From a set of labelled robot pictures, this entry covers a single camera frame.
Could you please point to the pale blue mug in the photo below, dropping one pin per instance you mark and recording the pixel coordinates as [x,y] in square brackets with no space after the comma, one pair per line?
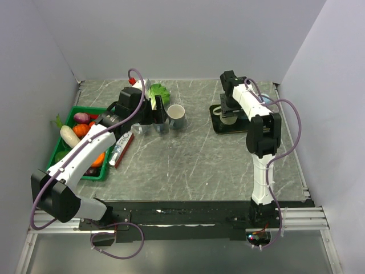
[266,99]

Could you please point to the orange pumpkin toy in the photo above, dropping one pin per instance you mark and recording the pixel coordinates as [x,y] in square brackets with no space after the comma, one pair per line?
[81,130]

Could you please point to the purple onion toy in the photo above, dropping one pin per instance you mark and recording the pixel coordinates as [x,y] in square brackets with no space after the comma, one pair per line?
[82,118]

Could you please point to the green bell pepper toy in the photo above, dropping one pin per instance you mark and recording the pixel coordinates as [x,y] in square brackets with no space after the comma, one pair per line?
[60,155]

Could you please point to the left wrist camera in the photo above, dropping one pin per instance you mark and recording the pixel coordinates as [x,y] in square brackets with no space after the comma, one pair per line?
[137,84]

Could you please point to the white radish toy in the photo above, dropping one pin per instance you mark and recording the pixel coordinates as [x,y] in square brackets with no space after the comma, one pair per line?
[68,135]

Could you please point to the grey-blue hexagonal mug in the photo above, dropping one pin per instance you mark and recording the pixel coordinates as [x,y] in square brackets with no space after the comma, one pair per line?
[176,116]

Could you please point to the green lettuce toy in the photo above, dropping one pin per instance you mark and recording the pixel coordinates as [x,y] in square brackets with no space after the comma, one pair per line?
[159,89]

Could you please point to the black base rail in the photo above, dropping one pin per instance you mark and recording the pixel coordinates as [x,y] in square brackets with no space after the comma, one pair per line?
[182,220]

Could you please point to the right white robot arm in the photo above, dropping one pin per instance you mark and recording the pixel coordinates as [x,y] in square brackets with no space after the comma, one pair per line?
[242,96]

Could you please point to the green ceramic mug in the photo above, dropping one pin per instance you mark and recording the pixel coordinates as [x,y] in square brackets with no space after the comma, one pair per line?
[227,120]

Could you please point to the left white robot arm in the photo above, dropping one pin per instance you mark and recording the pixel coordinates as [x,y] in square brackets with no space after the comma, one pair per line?
[53,190]

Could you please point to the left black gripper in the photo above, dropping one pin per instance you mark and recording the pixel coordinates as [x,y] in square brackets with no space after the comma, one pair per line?
[159,116]

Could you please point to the red toothpaste box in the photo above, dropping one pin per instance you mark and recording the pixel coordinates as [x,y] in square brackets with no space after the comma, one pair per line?
[120,149]

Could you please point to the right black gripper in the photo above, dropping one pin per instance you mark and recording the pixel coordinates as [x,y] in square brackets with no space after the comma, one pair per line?
[226,111]

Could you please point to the black gold-rimmed tray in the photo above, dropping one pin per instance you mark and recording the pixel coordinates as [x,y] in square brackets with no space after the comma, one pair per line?
[240,126]

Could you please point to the grey plastic measuring cup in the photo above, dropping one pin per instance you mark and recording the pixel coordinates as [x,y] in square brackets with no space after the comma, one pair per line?
[141,129]

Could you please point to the orange carrot toy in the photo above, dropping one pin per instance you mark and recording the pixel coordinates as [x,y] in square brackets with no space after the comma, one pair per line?
[99,160]

